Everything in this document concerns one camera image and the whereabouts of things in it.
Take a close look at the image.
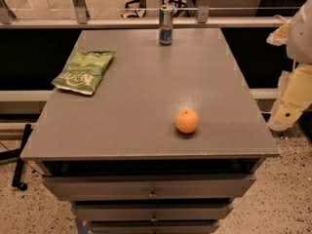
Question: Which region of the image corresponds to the silver blue energy drink can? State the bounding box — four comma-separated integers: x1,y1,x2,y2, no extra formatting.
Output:
159,5,174,46

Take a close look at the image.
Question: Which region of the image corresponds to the metal railing with glass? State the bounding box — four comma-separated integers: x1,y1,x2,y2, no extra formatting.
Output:
0,0,291,29

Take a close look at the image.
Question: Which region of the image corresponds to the black office chair base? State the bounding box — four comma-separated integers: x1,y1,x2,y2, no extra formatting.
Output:
120,0,191,20

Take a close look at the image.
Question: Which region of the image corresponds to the black stand base with wheel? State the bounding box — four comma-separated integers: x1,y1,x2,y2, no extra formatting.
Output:
0,124,32,191

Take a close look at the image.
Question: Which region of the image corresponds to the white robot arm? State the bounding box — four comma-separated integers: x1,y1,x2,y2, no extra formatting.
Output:
266,0,312,132

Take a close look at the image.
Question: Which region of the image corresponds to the grey drawer cabinet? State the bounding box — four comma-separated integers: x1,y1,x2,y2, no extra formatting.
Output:
21,28,278,234

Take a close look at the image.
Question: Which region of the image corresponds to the orange fruit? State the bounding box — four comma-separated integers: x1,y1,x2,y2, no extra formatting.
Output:
175,108,199,134

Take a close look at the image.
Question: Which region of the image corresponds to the green jalapeno chip bag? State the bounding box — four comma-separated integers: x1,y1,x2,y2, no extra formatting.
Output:
52,48,115,96

